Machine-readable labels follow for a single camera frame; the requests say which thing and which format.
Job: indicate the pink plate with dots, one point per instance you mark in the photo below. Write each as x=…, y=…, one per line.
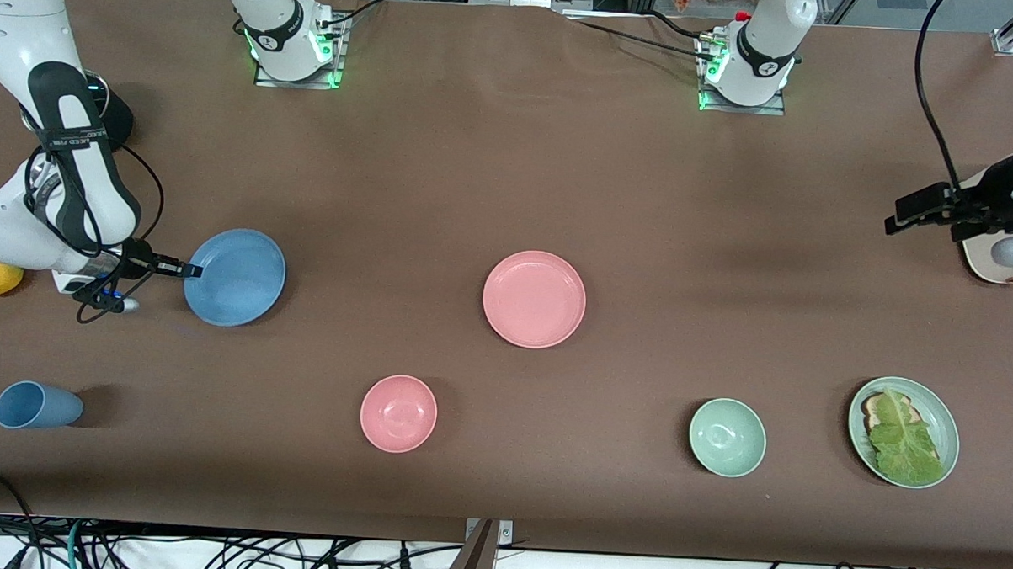
x=535, y=300

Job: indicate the pink bowl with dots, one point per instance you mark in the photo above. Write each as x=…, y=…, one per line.
x=398, y=414

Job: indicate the blue plate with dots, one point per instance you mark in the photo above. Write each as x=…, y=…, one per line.
x=237, y=279

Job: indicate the black pot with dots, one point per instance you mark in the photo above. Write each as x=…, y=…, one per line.
x=120, y=124

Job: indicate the small metal bracket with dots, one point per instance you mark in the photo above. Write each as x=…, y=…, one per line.
x=506, y=533

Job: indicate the beige cutting board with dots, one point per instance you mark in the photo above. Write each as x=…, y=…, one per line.
x=1004, y=270

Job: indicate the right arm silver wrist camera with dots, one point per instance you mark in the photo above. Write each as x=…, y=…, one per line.
x=122, y=305

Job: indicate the toast slice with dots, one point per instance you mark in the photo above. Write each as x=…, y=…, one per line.
x=871, y=407

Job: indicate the table cover cloth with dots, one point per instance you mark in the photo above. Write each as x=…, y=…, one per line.
x=511, y=150

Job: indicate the green plate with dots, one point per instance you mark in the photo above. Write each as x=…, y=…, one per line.
x=944, y=422

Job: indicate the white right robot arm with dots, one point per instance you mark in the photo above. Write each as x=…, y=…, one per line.
x=27, y=15

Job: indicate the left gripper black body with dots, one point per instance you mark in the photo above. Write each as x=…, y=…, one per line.
x=985, y=203

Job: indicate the blue cup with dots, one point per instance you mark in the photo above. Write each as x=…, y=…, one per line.
x=39, y=405

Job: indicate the green lettuce leaf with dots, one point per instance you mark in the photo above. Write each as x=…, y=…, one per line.
x=905, y=442

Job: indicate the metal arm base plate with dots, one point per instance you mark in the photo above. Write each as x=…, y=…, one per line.
x=740, y=109
x=294, y=83

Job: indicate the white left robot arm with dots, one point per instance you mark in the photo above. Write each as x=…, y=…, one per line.
x=767, y=49

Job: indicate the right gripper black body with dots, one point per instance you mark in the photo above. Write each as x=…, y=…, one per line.
x=137, y=257

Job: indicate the green bowl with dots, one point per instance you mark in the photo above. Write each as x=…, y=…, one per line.
x=728, y=437

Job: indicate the glass lid with blue knob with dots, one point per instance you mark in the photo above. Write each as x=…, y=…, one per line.
x=99, y=85

